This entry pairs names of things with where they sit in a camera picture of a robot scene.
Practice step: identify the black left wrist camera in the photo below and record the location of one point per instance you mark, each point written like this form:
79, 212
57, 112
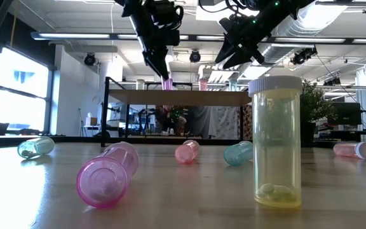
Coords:
164, 12

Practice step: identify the person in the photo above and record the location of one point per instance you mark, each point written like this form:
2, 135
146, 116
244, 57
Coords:
172, 121

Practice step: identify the black rear frame bar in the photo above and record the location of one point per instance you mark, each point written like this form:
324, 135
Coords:
59, 140

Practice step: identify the black ceiling spotlight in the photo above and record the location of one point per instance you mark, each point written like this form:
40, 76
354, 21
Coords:
303, 55
195, 56
89, 59

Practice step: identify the red medicine bottle white cap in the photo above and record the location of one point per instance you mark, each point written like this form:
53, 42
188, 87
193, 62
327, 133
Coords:
353, 150
187, 152
203, 85

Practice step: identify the small cardboard box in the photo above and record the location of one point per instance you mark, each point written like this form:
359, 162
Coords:
91, 121

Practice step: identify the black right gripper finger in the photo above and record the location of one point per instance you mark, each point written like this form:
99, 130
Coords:
229, 49
240, 58

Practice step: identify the black computer monitor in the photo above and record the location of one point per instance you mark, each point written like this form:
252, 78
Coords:
346, 113

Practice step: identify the white patterned cloth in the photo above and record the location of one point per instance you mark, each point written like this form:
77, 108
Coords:
216, 122

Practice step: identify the green potted plant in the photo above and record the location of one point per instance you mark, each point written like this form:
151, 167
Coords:
316, 105

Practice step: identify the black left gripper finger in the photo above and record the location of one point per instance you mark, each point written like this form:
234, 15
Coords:
152, 65
162, 60

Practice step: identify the yellow medicine bottle white cap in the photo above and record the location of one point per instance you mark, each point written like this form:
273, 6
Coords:
140, 85
276, 143

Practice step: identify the large bright window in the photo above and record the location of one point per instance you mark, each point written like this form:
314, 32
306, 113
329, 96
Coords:
21, 89

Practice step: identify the overhead LED light bar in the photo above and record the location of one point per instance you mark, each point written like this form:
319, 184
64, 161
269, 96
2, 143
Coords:
75, 36

